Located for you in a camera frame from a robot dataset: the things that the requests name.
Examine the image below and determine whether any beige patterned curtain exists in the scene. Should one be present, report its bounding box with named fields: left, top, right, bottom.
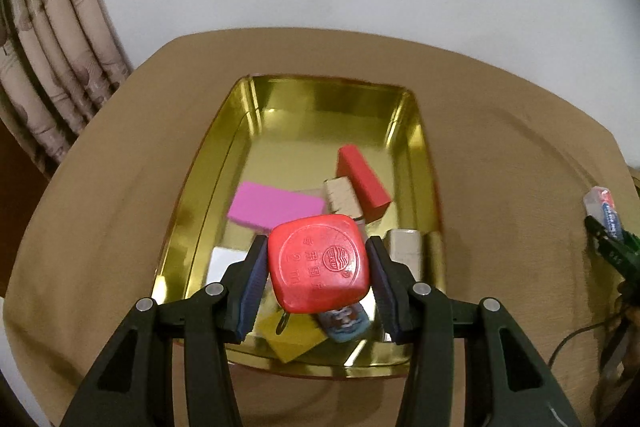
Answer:
left=0, top=0, right=133, bottom=180

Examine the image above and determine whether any yellow wooden cube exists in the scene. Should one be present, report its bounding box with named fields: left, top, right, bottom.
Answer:
left=255, top=307, right=326, bottom=364

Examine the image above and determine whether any dark brown wooden panel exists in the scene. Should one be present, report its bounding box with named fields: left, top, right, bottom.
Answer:
left=0, top=122, right=53, bottom=238

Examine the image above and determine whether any red tin box gold interior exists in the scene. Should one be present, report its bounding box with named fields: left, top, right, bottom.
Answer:
left=150, top=74, right=448, bottom=380

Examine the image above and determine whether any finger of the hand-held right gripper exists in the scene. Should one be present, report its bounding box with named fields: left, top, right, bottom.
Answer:
left=586, top=216, right=640, bottom=279

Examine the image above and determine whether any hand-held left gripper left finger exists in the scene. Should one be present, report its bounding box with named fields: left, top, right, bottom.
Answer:
left=60, top=234, right=268, bottom=427

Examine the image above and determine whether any small blue cartoon tin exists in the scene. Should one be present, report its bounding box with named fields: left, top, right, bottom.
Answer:
left=317, top=302, right=371, bottom=344

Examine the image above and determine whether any clear plastic box blue label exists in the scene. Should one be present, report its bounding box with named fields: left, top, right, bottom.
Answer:
left=584, top=187, right=624, bottom=242

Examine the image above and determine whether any red rectangular block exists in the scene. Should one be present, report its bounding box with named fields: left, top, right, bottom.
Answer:
left=336, top=145, right=392, bottom=223

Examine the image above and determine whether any pink rectangular block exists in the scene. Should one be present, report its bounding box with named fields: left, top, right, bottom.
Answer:
left=227, top=181, right=326, bottom=232

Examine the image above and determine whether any small gold box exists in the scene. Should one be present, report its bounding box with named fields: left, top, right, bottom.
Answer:
left=386, top=229, right=426, bottom=280

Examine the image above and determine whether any white card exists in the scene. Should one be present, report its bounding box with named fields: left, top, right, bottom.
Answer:
left=207, top=247, right=251, bottom=285

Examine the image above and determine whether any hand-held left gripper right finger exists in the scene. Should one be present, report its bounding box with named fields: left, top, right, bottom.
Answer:
left=366, top=235, right=583, bottom=427

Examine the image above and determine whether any red rounded plastic box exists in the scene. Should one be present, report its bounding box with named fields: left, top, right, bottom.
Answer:
left=267, top=214, right=372, bottom=335

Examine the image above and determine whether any black cable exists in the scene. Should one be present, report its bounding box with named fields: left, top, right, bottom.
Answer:
left=547, top=319, right=623, bottom=368

